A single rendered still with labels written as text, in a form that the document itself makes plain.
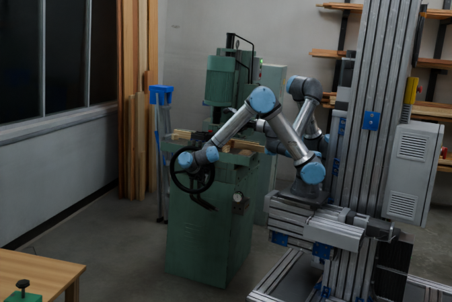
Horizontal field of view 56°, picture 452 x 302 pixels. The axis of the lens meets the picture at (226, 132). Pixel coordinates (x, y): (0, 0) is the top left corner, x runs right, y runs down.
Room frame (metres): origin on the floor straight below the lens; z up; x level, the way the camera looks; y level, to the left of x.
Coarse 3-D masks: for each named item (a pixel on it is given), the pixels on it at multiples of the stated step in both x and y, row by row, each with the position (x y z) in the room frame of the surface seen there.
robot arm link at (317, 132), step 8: (288, 80) 2.51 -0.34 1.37; (296, 80) 2.47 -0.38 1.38; (304, 80) 2.43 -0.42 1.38; (288, 88) 2.50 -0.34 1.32; (296, 88) 2.45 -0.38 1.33; (296, 96) 2.48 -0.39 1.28; (312, 120) 2.55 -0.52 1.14; (312, 128) 2.57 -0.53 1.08; (304, 136) 2.62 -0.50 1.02; (312, 136) 2.58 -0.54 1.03; (320, 136) 2.59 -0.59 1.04; (312, 144) 2.59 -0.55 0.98
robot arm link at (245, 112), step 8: (248, 104) 2.08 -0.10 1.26; (240, 112) 2.10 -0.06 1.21; (248, 112) 2.09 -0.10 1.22; (256, 112) 2.09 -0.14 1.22; (232, 120) 2.10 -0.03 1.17; (240, 120) 2.09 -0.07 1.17; (248, 120) 2.12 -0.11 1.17; (224, 128) 2.10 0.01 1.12; (232, 128) 2.09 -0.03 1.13; (240, 128) 2.12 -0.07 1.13; (216, 136) 2.11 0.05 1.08; (224, 136) 2.09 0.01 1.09; (232, 136) 2.11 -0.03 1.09; (208, 144) 2.11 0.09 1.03; (216, 144) 2.10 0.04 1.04; (224, 144) 2.11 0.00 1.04
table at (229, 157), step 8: (168, 144) 2.61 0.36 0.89; (176, 144) 2.59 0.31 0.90; (184, 144) 2.61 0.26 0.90; (224, 152) 2.49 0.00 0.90; (232, 152) 2.51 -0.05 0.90; (256, 152) 2.57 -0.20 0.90; (224, 160) 2.49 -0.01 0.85; (232, 160) 2.47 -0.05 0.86; (240, 160) 2.45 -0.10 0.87; (248, 160) 2.44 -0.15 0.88
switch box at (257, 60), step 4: (256, 56) 2.97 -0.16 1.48; (256, 60) 2.89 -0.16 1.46; (260, 60) 2.92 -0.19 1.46; (256, 64) 2.89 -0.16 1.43; (256, 68) 2.89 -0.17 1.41; (256, 72) 2.89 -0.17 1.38; (260, 72) 2.95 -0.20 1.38; (252, 76) 2.90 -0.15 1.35; (256, 76) 2.89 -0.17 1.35; (252, 80) 2.90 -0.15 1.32; (256, 80) 2.89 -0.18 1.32
